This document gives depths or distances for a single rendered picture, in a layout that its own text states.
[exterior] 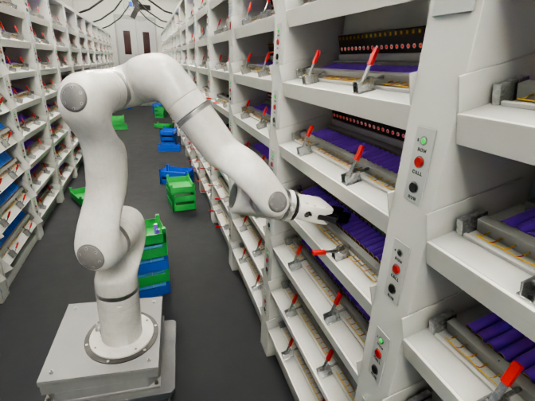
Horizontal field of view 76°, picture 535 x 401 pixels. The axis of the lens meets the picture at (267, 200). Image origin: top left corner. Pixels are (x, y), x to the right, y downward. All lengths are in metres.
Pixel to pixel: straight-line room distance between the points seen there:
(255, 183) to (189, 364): 1.07
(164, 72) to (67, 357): 0.87
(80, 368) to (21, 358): 0.72
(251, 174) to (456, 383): 0.52
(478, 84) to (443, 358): 0.44
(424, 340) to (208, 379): 1.06
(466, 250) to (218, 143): 0.53
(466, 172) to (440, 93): 0.13
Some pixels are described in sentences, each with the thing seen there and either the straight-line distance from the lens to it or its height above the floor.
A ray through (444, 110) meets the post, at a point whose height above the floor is 1.15.
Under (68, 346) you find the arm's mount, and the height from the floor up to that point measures 0.38.
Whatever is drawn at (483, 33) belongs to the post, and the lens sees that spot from 0.56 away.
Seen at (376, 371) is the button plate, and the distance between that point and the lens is 0.82.
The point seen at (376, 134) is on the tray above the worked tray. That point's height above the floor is 1.04.
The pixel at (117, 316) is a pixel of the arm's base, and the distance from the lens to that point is 1.14.
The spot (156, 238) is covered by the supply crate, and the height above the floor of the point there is 0.35.
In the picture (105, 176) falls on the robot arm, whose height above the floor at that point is 0.94.
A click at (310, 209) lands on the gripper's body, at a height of 0.87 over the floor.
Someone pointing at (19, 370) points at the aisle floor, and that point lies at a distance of 1.86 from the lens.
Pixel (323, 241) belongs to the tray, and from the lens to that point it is 0.96.
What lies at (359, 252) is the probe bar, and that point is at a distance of 0.87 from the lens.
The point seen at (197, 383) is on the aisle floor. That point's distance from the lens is 1.59.
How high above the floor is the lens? 1.21
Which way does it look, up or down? 22 degrees down
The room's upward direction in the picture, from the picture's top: 3 degrees clockwise
